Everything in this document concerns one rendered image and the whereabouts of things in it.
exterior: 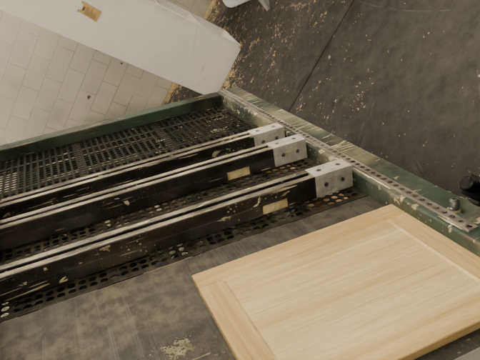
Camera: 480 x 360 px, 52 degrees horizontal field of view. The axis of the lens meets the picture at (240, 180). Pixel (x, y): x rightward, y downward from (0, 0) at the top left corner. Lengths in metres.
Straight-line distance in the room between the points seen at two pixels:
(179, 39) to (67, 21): 0.96
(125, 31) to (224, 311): 3.72
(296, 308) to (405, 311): 0.21
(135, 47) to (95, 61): 1.54
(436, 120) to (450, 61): 0.31
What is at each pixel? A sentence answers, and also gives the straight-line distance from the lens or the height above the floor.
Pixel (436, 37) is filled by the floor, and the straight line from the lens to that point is 2.86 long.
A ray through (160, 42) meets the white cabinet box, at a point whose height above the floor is 0.72.
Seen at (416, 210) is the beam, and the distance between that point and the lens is 1.29.
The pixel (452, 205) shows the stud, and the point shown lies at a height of 0.88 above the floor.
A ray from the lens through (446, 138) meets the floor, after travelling 2.52.
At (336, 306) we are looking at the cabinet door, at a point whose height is 1.17.
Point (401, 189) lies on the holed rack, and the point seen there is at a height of 0.88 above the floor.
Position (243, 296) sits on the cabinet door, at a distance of 1.08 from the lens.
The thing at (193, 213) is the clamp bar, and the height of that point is 1.32.
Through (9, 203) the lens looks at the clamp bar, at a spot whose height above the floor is 1.72.
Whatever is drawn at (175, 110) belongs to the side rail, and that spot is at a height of 1.10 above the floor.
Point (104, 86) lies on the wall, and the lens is 6.18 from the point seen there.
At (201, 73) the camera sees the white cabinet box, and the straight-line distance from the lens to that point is 4.77.
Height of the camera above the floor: 1.86
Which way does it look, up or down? 28 degrees down
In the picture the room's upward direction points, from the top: 71 degrees counter-clockwise
